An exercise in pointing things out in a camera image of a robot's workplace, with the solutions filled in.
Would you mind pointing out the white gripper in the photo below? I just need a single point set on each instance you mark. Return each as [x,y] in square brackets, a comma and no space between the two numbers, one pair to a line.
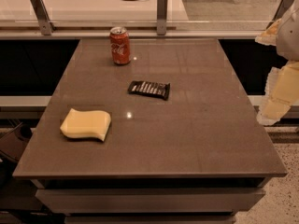
[289,37]

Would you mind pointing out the yellow sponge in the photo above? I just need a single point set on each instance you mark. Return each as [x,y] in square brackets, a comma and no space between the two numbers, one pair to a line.
[86,124]

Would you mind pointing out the black candy bar wrapper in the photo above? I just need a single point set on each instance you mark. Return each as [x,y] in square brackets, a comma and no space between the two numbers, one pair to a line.
[150,89]

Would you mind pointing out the grey table drawer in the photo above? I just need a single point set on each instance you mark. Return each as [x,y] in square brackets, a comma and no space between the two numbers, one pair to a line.
[100,201]

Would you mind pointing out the red Coca-Cola can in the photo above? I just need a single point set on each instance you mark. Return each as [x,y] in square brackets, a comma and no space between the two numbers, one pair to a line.
[120,45]

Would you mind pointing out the dark chair at left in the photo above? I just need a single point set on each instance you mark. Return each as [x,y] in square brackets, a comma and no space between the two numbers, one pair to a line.
[13,143]

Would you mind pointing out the right metal railing bracket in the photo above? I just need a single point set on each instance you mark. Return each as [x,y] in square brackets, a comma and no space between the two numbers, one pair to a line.
[283,6]

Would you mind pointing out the metal railing bracket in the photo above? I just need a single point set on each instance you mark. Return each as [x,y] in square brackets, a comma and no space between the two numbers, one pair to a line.
[45,26]
[161,17]
[283,6]

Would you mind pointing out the middle metal railing bracket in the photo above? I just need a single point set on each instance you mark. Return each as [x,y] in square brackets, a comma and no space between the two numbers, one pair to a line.
[161,17]

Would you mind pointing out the left metal railing bracket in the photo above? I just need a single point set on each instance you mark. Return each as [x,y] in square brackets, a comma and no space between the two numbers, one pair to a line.
[45,26]

